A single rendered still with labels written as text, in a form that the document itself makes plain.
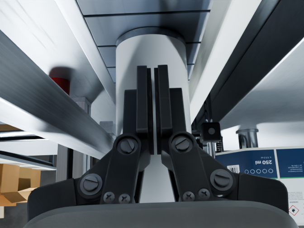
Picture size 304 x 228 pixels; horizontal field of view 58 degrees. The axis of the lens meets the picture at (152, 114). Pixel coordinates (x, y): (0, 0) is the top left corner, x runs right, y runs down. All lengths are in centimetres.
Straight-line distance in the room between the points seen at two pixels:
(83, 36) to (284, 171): 49
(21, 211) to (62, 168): 482
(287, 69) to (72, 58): 24
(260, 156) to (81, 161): 34
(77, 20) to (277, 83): 22
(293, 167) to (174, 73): 46
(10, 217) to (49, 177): 86
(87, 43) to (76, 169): 30
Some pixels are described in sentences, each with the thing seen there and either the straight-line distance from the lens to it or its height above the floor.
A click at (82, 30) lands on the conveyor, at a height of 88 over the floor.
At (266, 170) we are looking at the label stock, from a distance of 59.
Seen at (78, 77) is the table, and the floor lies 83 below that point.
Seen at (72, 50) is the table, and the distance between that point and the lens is 33.
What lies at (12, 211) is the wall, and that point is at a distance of 534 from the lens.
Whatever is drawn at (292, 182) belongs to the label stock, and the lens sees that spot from 61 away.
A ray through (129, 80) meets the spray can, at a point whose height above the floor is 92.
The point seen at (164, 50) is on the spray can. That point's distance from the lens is 18.
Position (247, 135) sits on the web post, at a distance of 59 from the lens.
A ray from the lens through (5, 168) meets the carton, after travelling 277.
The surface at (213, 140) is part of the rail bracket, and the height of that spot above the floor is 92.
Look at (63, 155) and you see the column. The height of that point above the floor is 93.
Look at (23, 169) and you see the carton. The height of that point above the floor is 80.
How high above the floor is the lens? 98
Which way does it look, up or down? 14 degrees down
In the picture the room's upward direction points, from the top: 178 degrees clockwise
